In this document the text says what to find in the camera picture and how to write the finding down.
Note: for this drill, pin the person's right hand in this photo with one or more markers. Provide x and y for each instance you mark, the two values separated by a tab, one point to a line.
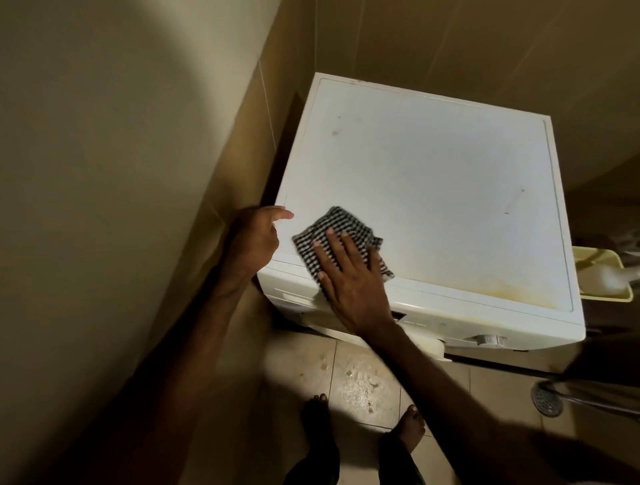
357	290

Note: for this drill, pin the person's left hand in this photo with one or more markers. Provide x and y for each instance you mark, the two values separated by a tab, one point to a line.
252	245

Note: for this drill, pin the checkered cloth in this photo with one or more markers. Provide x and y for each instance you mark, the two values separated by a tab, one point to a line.
325	225

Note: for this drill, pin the white washing machine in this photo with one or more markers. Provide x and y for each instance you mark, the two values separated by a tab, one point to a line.
425	190

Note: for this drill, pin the person's left forearm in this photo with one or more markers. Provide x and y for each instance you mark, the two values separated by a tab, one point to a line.
165	380

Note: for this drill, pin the person's right forearm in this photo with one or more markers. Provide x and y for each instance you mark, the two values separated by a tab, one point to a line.
490	419

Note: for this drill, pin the person's left foot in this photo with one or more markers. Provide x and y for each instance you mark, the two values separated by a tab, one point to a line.
316	419

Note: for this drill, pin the person's foot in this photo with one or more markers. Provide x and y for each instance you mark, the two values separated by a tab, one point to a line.
410	429
316	419

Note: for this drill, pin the person's right foot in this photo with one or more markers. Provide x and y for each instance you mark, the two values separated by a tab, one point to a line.
410	429

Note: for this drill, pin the person's black shorts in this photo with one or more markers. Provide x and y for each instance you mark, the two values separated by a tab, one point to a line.
310	464

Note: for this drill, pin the round metal floor drain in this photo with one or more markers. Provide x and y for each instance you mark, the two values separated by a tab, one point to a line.
546	402

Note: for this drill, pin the cream plastic tray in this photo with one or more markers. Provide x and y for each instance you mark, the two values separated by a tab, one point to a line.
585	260

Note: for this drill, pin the white spray bottle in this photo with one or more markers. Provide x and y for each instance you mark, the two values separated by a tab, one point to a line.
610	280

